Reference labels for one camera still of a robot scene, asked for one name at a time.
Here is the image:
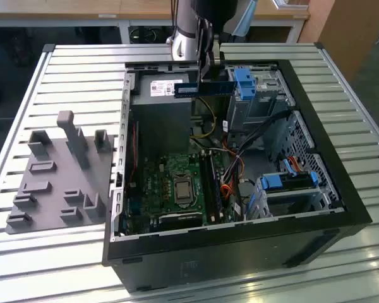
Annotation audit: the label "blue-black RAM stick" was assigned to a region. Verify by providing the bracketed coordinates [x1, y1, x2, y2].
[174, 81, 235, 97]

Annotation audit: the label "blue drive carrier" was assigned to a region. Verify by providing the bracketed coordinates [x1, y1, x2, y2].
[234, 67, 257, 100]

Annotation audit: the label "metal drive cage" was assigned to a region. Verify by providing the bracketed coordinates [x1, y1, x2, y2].
[225, 62, 296, 134]

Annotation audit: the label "grey power supply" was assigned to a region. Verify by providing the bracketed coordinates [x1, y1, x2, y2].
[131, 71, 199, 153]

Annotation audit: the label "wooden desk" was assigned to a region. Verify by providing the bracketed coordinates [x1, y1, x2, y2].
[0, 0, 311, 45]

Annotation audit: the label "wooden cabinet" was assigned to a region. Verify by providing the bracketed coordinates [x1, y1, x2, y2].
[298, 0, 379, 83]

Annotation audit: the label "silver CPU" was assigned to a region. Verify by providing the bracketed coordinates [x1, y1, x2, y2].
[175, 181, 194, 205]

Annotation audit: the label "green motherboard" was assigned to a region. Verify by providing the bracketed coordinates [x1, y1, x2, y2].
[126, 151, 241, 235]

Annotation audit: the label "blue disk carrier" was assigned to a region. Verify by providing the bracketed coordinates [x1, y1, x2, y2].
[260, 172, 319, 192]

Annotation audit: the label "CPU socket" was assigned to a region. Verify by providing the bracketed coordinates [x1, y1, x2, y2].
[171, 174, 197, 211]

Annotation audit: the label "black graphics card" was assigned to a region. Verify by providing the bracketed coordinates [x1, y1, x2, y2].
[159, 211, 203, 229]

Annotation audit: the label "metal disk bay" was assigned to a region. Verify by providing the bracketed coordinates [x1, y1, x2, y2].
[248, 172, 342, 219]

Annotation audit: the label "grey parts rack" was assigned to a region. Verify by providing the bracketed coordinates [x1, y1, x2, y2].
[5, 110, 115, 235]

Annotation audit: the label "black PC case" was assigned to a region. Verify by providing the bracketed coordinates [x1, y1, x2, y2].
[101, 59, 373, 293]

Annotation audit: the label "yellow wire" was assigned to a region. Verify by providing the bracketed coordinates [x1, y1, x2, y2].
[189, 96, 217, 140]

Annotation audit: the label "black cable bundle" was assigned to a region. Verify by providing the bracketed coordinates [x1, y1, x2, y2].
[222, 110, 293, 158]

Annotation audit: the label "red wire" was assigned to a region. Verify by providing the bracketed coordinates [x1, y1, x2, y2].
[128, 121, 139, 187]

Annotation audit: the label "blue data cable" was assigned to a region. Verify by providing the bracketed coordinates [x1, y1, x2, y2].
[282, 158, 296, 176]

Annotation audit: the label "orange data cable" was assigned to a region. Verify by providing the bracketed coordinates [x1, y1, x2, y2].
[289, 155, 308, 173]

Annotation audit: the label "orange wires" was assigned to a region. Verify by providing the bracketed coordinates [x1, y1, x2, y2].
[220, 184, 238, 202]

